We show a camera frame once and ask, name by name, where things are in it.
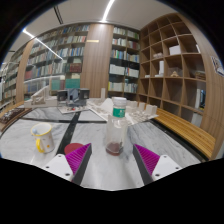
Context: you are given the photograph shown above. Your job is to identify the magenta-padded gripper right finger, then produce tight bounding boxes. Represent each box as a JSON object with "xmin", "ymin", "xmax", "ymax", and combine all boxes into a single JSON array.
[{"xmin": 132, "ymin": 143, "xmax": 183, "ymax": 186}]

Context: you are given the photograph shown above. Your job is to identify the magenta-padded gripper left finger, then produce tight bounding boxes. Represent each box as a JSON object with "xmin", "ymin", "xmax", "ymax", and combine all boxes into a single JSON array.
[{"xmin": 41, "ymin": 143, "xmax": 93, "ymax": 186}]

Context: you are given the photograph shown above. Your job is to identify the clear plastic bottle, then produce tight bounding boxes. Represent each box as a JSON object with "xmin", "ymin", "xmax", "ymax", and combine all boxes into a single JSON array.
[{"xmin": 104, "ymin": 96, "xmax": 130, "ymax": 157}]

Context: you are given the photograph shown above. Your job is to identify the flat round red coaster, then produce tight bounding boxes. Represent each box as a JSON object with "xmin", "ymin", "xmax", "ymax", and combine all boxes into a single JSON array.
[{"xmin": 63, "ymin": 142, "xmax": 86, "ymax": 156}]

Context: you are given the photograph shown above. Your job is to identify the curved wooden slatted bench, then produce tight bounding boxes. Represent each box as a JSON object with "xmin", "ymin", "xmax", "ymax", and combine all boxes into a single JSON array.
[{"xmin": 151, "ymin": 107, "xmax": 217, "ymax": 161}]

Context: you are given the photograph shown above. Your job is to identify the dark grey building model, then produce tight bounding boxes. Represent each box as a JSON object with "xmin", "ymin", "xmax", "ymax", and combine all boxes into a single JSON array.
[{"xmin": 56, "ymin": 87, "xmax": 91, "ymax": 115}]

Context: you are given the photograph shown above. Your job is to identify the white building model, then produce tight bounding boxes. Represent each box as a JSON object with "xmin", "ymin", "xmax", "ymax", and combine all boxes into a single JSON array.
[{"xmin": 23, "ymin": 85, "xmax": 60, "ymax": 110}]

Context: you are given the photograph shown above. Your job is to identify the wooden cubby shelf unit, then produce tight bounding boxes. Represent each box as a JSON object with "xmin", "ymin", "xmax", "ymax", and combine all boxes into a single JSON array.
[{"xmin": 137, "ymin": 12, "xmax": 224, "ymax": 135}]

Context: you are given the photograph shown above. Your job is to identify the ceiling light strips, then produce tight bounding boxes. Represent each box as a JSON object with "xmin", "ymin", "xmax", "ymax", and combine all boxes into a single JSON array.
[{"xmin": 21, "ymin": 0, "xmax": 116, "ymax": 62}]

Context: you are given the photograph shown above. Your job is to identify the white mug, yellow handle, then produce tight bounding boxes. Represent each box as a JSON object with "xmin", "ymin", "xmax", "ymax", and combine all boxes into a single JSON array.
[{"xmin": 30, "ymin": 121, "xmax": 56, "ymax": 155}]

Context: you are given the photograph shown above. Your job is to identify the tall bookshelf wall with books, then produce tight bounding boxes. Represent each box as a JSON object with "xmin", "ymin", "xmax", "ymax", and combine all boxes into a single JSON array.
[{"xmin": 0, "ymin": 22, "xmax": 141, "ymax": 112}]

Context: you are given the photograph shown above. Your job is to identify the white wall poster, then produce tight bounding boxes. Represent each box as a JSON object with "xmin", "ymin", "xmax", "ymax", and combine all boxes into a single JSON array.
[{"xmin": 211, "ymin": 55, "xmax": 224, "ymax": 78}]

